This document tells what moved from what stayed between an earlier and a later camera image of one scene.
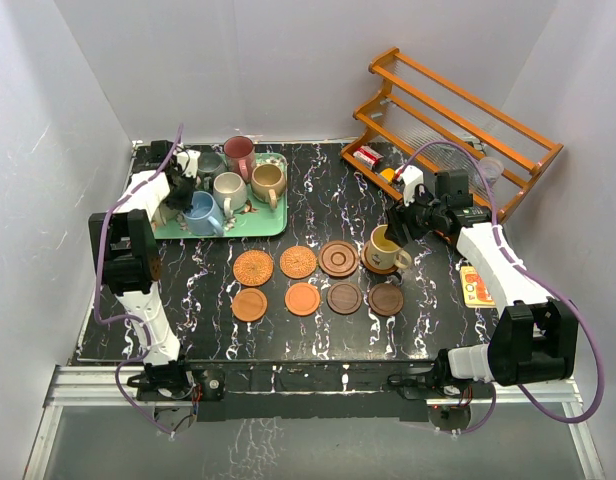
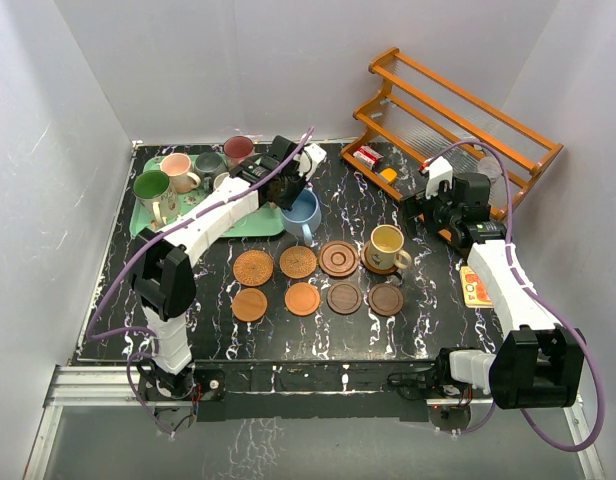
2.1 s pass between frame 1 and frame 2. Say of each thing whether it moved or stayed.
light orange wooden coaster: stayed
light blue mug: moved
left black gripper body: moved
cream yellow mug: stayed
